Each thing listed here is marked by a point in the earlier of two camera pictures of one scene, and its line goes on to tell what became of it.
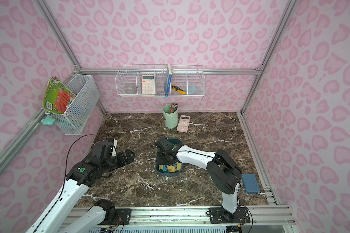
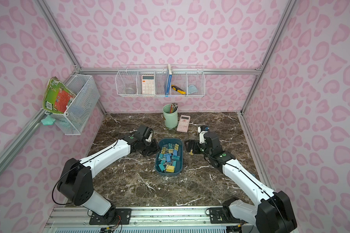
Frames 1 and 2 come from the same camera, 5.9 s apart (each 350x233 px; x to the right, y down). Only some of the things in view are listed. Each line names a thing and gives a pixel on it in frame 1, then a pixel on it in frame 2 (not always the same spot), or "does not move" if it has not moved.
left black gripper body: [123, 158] → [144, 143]
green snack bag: [57, 97] does not move
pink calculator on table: [183, 123] does not move
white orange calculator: [148, 84] does not move
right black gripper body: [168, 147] → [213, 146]
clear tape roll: [131, 91] does not move
